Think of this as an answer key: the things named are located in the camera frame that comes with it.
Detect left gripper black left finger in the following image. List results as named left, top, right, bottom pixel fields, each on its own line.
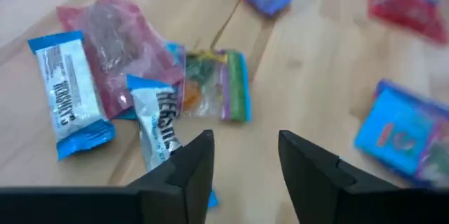
left=0, top=129, right=215, bottom=224

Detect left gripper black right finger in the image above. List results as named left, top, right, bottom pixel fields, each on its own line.
left=278, top=129, right=449, bottom=224

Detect Hershey's white blue candy bar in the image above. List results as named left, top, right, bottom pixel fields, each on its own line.
left=27, top=29, right=116, bottom=162
left=125, top=74, right=220, bottom=209

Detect rainbow striped candy pack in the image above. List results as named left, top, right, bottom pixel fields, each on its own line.
left=182, top=48, right=253, bottom=124

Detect pink translucent candy bag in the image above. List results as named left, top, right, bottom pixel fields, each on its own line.
left=55, top=0, right=186, bottom=120

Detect red candy bag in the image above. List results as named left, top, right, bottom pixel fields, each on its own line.
left=367, top=0, right=449, bottom=46

